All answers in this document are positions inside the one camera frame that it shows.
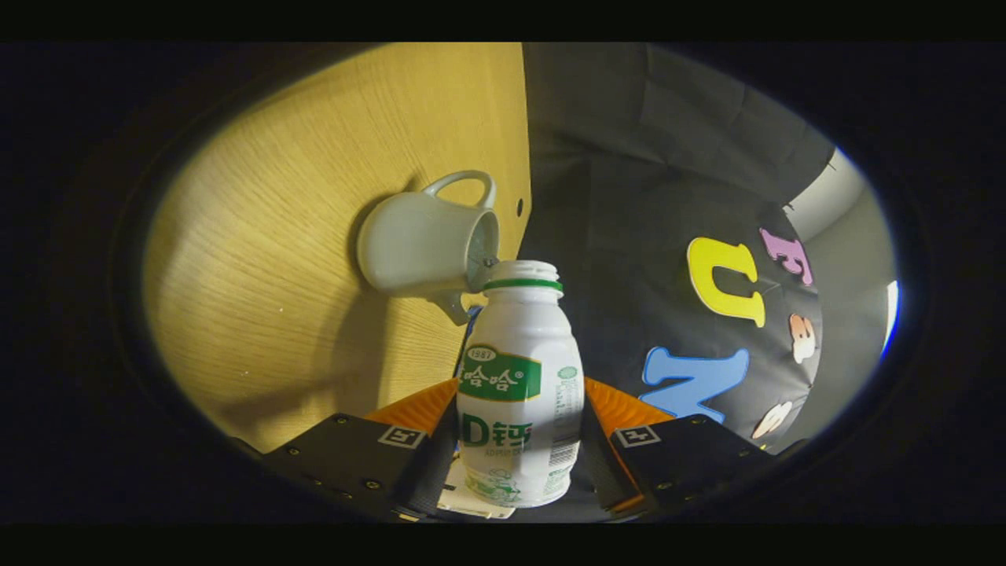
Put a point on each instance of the white green-label water bottle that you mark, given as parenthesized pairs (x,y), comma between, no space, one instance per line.
(519,346)

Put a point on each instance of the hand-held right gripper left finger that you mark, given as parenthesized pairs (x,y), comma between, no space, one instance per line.
(440,464)

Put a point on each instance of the white ceramic teacup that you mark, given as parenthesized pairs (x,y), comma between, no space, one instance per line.
(416,248)

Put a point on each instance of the long ceiling light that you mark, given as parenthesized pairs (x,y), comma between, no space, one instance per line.
(893,314)

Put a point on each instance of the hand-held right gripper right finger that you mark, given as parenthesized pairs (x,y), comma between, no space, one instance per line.
(599,464)

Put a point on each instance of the black backdrop cloth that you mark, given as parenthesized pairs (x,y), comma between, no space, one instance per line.
(629,196)

